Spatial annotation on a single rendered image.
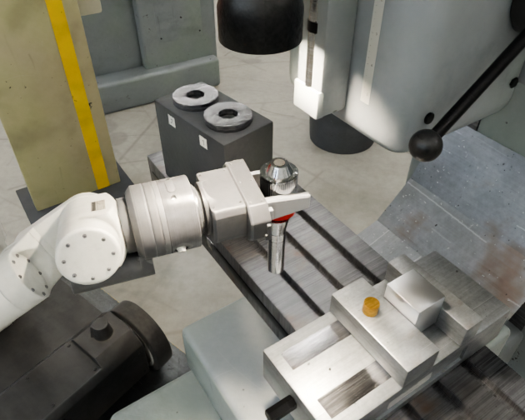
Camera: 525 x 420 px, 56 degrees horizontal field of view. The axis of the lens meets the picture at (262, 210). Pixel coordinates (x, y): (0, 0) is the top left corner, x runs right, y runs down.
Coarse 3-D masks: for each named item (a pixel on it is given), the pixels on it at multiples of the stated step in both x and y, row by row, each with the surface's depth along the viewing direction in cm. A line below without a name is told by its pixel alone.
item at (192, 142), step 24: (168, 96) 99; (192, 96) 99; (216, 96) 96; (168, 120) 97; (192, 120) 92; (216, 120) 89; (240, 120) 89; (264, 120) 92; (168, 144) 102; (192, 144) 94; (216, 144) 87; (240, 144) 88; (264, 144) 93; (168, 168) 107; (192, 168) 98; (216, 168) 91
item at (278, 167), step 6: (270, 162) 59; (276, 162) 59; (282, 162) 59; (288, 162) 59; (270, 168) 59; (276, 168) 58; (282, 168) 58; (288, 168) 59; (270, 174) 59; (276, 174) 58; (282, 174) 58; (288, 174) 59
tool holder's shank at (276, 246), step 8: (272, 224) 64; (280, 224) 64; (272, 232) 65; (280, 232) 65; (272, 240) 66; (280, 240) 66; (272, 248) 67; (280, 248) 67; (272, 256) 68; (280, 256) 68; (272, 264) 69; (280, 264) 69; (272, 272) 70; (280, 272) 71
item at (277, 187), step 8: (264, 168) 60; (296, 168) 60; (264, 176) 59; (296, 176) 59; (264, 184) 59; (272, 184) 58; (280, 184) 58; (288, 184) 59; (296, 184) 60; (264, 192) 60; (272, 192) 59; (280, 192) 59; (288, 192) 60; (296, 192) 61
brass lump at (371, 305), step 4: (364, 300) 68; (368, 300) 68; (372, 300) 68; (376, 300) 68; (364, 304) 67; (368, 304) 67; (372, 304) 67; (376, 304) 67; (364, 308) 68; (368, 308) 67; (372, 308) 67; (376, 308) 67; (364, 312) 68; (368, 312) 67; (372, 312) 67; (376, 312) 67; (368, 316) 68; (372, 316) 68
